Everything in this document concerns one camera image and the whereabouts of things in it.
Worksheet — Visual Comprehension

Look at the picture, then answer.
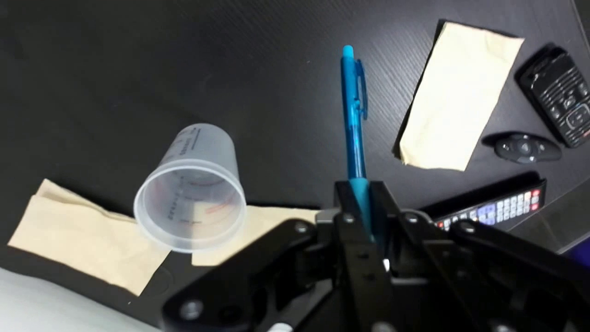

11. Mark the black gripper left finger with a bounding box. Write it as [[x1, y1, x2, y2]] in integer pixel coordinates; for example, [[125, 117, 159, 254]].
[[162, 180, 395, 332]]

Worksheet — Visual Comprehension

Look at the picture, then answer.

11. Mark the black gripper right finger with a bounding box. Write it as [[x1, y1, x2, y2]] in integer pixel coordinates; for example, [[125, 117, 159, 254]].
[[367, 180, 590, 332]]

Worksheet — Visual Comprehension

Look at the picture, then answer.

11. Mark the blue pen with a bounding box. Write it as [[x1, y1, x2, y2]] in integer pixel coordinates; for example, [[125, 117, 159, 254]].
[[339, 42, 373, 241]]

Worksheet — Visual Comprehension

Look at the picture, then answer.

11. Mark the clear plastic cup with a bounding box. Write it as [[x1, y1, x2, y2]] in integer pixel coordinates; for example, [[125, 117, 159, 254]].
[[133, 121, 249, 254]]

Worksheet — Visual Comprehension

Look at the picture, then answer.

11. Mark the beige paper napkin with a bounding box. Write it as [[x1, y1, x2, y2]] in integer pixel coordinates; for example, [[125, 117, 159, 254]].
[[397, 20, 526, 173], [7, 176, 172, 298], [190, 204, 323, 267]]

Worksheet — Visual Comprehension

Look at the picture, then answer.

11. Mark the long remote with coloured buttons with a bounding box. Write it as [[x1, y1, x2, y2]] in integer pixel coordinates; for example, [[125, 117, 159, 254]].
[[422, 171, 550, 232]]

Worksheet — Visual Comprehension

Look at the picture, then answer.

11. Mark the small oval black remote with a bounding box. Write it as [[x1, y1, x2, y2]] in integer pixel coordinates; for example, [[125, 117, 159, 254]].
[[481, 130, 564, 165]]

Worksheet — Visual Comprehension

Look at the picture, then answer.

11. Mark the black remote with grey buttons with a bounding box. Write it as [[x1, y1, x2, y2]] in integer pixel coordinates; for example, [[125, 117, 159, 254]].
[[515, 42, 590, 149]]

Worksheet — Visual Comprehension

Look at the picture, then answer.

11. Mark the black rounded table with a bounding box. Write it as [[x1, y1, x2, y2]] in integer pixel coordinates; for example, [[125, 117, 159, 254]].
[[0, 0, 590, 332]]

